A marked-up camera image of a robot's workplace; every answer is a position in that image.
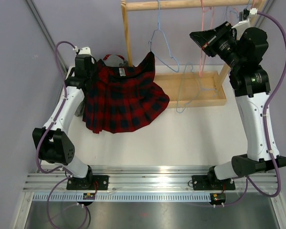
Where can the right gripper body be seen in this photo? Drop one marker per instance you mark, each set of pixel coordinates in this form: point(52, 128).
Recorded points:
point(229, 45)

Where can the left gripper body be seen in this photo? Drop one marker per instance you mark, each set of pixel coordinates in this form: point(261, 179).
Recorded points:
point(92, 72)

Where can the red plaid skirt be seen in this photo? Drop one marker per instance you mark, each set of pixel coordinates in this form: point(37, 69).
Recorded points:
point(124, 99)

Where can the blue wire hanger with plaid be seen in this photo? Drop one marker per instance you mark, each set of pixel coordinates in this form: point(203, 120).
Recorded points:
point(160, 47)

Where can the red white-dotted skirt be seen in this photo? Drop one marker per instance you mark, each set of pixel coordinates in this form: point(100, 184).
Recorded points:
point(113, 58)

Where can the dark grey dotted skirt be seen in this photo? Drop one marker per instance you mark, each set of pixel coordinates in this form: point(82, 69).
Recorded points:
point(117, 64)

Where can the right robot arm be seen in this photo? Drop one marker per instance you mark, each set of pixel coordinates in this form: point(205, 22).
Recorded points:
point(251, 86)

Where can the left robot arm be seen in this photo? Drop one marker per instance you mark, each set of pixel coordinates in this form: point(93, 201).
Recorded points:
point(52, 142)

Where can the wooden clothes rack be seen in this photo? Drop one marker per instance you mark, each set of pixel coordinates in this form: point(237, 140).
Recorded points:
point(170, 81)

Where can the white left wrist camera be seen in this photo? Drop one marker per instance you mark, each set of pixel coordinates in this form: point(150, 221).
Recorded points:
point(82, 52)

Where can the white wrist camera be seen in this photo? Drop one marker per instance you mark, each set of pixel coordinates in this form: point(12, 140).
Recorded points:
point(82, 52)
point(246, 18)

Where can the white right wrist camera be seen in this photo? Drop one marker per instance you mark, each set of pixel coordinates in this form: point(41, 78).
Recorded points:
point(246, 18)

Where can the aluminium corner post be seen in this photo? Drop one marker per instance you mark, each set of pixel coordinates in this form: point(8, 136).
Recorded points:
point(43, 28)

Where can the aluminium rail base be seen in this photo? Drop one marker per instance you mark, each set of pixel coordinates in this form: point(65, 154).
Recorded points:
point(147, 185)

